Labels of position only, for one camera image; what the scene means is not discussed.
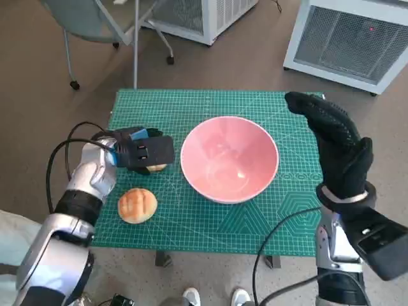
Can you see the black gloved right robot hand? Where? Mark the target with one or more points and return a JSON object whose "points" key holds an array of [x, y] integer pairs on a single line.
{"points": [[341, 150]]}

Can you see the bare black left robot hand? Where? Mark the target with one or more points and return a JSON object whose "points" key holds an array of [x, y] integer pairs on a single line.
{"points": [[140, 133]]}

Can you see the long orange-topped toy bread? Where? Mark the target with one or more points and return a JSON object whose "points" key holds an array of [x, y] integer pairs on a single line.
{"points": [[157, 168]]}

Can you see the round toy bread bun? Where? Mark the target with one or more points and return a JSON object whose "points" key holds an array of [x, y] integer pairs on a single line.
{"points": [[137, 205]]}

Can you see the pink bowl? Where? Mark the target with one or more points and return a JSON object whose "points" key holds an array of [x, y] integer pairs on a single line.
{"points": [[229, 153]]}

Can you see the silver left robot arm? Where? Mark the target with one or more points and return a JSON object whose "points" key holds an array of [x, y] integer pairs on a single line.
{"points": [[92, 172]]}

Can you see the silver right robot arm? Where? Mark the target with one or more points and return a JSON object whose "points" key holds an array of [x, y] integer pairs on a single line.
{"points": [[338, 252]]}

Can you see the grey metal pole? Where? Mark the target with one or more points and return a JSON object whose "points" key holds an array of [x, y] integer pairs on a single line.
{"points": [[136, 48]]}

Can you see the white mesh cabinet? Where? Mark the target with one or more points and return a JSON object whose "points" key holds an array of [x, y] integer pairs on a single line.
{"points": [[344, 41], [207, 19]]}

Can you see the green cutting mat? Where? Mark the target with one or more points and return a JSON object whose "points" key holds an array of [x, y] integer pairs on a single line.
{"points": [[191, 229]]}

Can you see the grey office chair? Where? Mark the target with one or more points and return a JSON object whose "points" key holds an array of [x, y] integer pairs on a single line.
{"points": [[89, 19]]}

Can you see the black electronics module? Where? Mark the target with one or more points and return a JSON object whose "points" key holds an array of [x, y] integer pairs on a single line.
{"points": [[121, 301]]}

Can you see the white shoe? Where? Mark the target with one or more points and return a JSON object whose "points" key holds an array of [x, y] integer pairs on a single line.
{"points": [[240, 297], [192, 296]]}

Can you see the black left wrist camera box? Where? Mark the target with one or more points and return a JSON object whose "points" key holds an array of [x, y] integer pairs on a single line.
{"points": [[153, 151]]}

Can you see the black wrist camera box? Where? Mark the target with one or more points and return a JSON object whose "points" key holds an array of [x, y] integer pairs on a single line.
{"points": [[382, 245], [153, 151]]}

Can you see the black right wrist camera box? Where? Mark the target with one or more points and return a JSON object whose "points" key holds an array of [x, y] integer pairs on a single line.
{"points": [[382, 245]]}

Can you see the black table bracket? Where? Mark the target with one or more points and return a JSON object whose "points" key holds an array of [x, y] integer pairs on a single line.
{"points": [[273, 261], [162, 259]]}

